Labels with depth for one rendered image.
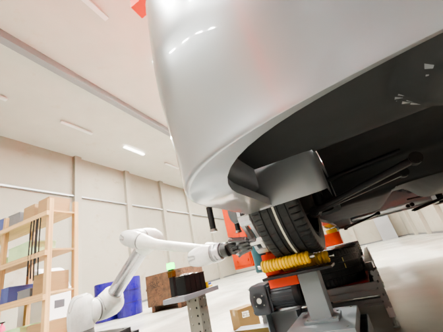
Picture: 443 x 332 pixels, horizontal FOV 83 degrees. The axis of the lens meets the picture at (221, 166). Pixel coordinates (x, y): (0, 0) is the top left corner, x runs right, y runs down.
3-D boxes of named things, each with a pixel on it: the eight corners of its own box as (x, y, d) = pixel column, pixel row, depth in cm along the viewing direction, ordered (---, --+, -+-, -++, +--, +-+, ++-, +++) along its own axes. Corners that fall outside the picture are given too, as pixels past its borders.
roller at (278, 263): (316, 262, 116) (311, 249, 118) (258, 275, 127) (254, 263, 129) (317, 261, 120) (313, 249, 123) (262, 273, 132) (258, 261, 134)
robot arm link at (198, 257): (206, 243, 132) (217, 242, 143) (182, 250, 138) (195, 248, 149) (209, 265, 128) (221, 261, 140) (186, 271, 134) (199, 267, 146)
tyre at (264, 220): (277, 164, 102) (280, 123, 161) (228, 183, 111) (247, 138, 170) (335, 279, 120) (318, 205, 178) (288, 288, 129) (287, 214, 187)
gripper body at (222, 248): (224, 261, 131) (240, 257, 127) (216, 250, 128) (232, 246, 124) (227, 250, 137) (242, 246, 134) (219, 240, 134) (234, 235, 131)
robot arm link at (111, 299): (84, 309, 180) (109, 301, 199) (93, 328, 172) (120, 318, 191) (138, 222, 173) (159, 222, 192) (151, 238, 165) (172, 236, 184)
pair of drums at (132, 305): (115, 317, 707) (113, 282, 741) (148, 310, 661) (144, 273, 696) (89, 325, 638) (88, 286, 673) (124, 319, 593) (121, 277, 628)
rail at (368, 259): (390, 298, 152) (374, 260, 160) (380, 299, 154) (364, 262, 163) (374, 262, 361) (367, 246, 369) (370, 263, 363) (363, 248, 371)
